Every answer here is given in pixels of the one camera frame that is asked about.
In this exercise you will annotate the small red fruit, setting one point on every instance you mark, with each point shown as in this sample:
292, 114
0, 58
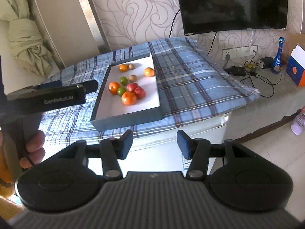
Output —
140, 93

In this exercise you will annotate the dark box white inside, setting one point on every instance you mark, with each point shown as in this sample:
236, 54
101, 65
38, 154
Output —
110, 113

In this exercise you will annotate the silver framed panel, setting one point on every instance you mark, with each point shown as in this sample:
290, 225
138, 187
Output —
71, 30

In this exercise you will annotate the yellow-orange oval fruit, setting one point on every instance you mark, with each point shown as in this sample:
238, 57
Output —
149, 72

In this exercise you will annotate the large green fruit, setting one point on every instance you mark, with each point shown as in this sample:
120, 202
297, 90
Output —
123, 81

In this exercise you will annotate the brown kiwi fruit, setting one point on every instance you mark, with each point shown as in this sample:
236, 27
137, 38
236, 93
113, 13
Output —
132, 78

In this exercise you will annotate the blue plaid tablecloth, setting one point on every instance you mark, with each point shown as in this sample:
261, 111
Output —
191, 88

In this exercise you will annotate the black power adapter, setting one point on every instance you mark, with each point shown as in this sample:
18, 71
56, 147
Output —
236, 71

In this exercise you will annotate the black television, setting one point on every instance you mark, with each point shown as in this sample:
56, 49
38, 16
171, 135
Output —
205, 16

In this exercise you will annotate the white wall power strip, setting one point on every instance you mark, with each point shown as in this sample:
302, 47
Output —
240, 52

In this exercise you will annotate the orange mandarin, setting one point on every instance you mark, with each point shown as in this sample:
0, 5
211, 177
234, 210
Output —
129, 98
113, 87

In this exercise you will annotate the blue glass bottle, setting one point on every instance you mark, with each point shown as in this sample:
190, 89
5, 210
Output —
276, 63

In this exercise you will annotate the small green fruit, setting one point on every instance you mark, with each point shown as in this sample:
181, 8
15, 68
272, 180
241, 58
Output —
121, 91

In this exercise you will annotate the red apple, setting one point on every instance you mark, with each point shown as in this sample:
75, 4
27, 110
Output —
132, 87

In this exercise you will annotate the purple plastic bottle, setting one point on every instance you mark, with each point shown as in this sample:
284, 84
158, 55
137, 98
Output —
297, 126

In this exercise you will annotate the orange blue carton box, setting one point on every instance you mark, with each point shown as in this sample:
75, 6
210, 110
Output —
295, 66

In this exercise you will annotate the green fringed curtain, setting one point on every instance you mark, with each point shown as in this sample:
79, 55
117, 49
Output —
24, 38

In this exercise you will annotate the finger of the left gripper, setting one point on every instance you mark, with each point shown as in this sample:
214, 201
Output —
89, 86
53, 84

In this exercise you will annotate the person's left hand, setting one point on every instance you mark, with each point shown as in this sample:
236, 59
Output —
35, 151

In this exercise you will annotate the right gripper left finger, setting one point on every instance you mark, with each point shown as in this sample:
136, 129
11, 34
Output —
112, 150

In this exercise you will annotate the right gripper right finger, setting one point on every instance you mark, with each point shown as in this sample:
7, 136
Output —
196, 150

